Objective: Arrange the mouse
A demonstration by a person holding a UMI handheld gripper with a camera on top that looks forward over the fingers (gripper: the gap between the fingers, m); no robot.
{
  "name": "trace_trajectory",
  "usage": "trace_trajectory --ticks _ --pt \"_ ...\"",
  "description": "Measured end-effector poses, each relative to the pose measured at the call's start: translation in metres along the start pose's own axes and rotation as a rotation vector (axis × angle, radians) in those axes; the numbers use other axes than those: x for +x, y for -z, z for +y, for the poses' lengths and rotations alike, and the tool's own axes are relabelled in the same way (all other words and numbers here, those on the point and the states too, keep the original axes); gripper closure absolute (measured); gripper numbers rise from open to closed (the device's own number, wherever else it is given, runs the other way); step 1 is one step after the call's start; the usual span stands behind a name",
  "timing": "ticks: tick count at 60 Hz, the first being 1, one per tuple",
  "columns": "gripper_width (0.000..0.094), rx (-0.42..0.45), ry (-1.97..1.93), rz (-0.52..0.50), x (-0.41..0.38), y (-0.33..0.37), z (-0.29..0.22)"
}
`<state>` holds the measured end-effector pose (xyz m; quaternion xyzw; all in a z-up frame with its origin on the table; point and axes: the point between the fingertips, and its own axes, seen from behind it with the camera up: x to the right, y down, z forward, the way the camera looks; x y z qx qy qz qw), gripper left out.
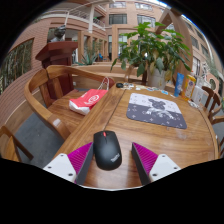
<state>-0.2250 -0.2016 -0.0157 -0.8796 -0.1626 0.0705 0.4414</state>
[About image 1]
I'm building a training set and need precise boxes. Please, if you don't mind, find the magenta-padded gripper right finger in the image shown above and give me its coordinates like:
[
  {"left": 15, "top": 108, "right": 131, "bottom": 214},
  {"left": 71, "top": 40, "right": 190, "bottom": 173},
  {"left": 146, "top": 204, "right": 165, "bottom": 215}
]
[{"left": 131, "top": 142, "right": 182, "bottom": 186}]

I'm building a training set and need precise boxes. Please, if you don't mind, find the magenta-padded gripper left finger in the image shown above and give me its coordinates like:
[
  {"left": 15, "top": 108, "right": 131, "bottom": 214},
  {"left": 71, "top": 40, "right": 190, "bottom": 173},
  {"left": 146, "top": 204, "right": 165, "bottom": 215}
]
[{"left": 43, "top": 142, "right": 95, "bottom": 185}]

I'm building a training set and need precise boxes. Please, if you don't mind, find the black computer mouse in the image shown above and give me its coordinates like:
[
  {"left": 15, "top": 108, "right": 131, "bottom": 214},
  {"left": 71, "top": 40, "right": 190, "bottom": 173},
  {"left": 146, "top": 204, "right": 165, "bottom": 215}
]
[{"left": 92, "top": 130, "right": 123, "bottom": 171}]

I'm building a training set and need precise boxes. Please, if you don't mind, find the grey white printed mouse pad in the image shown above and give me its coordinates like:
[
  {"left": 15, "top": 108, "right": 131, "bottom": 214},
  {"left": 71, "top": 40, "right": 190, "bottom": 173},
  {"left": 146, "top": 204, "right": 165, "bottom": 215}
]
[{"left": 126, "top": 92, "right": 188, "bottom": 130}]

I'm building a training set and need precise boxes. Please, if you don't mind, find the wooden chair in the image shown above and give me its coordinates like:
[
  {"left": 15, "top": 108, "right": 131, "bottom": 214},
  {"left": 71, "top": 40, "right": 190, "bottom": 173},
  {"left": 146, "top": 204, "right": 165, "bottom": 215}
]
[
  {"left": 0, "top": 125, "right": 34, "bottom": 163},
  {"left": 201, "top": 85, "right": 216, "bottom": 111},
  {"left": 208, "top": 93, "right": 224, "bottom": 125}
]

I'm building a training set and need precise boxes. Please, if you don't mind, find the wooden armchair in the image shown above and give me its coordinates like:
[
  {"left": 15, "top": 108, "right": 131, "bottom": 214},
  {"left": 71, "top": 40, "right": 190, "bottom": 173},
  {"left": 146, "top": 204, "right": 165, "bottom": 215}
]
[{"left": 23, "top": 64, "right": 115, "bottom": 141}]

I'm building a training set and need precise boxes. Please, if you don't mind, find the red paper shopping bag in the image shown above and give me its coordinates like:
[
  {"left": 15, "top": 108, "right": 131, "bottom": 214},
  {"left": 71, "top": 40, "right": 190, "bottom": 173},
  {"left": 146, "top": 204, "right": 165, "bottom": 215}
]
[{"left": 68, "top": 77, "right": 110, "bottom": 116}]

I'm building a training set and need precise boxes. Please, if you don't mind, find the small white plastic packet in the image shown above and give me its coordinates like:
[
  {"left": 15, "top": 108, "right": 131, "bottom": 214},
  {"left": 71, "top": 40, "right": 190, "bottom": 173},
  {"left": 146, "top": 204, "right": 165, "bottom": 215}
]
[{"left": 188, "top": 99, "right": 201, "bottom": 110}]

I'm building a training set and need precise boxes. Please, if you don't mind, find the blue tube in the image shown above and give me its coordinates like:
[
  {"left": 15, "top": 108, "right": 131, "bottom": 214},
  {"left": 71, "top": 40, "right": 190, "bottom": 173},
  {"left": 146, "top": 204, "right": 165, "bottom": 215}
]
[{"left": 174, "top": 72, "right": 185, "bottom": 98}]

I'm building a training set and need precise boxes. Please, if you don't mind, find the yellow liquid bottle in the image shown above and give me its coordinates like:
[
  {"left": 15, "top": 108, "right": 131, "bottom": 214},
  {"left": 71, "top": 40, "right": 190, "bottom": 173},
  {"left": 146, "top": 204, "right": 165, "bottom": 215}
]
[{"left": 182, "top": 74, "right": 197, "bottom": 101}]

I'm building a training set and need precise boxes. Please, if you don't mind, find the dark red wooden lectern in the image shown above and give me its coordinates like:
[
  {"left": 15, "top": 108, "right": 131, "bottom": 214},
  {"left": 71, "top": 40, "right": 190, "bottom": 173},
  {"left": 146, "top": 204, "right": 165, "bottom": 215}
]
[{"left": 35, "top": 41, "right": 79, "bottom": 98}]

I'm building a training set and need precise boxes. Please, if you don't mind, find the potted green plant white pot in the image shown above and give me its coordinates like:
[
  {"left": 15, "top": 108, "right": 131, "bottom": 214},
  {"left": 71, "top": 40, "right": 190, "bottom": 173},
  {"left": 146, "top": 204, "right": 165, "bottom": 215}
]
[{"left": 110, "top": 21, "right": 193, "bottom": 90}]

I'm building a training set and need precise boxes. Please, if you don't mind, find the grey bust statue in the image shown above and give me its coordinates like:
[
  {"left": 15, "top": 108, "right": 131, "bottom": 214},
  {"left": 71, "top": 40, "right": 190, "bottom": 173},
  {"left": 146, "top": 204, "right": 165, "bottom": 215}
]
[{"left": 49, "top": 24, "right": 67, "bottom": 43}]

